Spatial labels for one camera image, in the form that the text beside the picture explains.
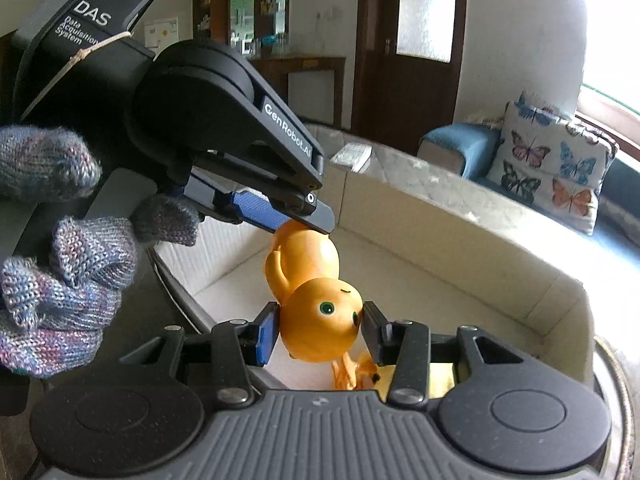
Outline small orange plastic duck toy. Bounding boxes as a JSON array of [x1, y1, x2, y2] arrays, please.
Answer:
[[332, 350, 397, 391]]

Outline butterfly print pillow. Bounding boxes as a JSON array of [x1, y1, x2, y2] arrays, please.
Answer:
[[486, 89, 619, 236]]

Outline large window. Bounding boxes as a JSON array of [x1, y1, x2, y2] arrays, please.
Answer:
[[579, 0, 640, 112]]

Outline dark wooden counter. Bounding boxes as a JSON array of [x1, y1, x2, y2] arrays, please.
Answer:
[[247, 55, 347, 129]]

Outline large orange plastic duck toy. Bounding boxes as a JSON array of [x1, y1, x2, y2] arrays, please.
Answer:
[[264, 220, 366, 364]]

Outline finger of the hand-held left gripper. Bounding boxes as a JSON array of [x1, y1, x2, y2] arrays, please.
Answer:
[[182, 172, 291, 234], [195, 92, 336, 234]]

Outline blue cushion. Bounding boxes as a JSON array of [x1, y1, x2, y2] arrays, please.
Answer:
[[417, 122, 504, 181]]

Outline person's left hand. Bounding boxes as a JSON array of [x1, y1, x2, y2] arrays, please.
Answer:
[[0, 127, 201, 379]]

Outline white plastic packet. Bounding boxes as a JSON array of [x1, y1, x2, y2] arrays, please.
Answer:
[[329, 143, 374, 171]]

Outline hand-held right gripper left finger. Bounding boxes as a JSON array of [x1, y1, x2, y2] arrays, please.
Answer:
[[120, 302, 281, 407]]

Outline dark sofa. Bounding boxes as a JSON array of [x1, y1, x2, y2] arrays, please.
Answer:
[[596, 156, 640, 252]]

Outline dark wooden door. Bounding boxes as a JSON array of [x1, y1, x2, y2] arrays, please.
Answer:
[[351, 0, 469, 149]]

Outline dark wooden cabinet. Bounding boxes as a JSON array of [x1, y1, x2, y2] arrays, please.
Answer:
[[192, 0, 291, 57]]

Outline cardboard box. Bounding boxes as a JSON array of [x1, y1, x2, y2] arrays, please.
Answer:
[[150, 119, 601, 392]]

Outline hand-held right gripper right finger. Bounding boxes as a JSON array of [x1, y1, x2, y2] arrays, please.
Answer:
[[361, 301, 538, 407]]

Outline round black cooktop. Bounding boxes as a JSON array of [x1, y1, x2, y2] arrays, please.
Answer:
[[592, 335, 640, 480]]

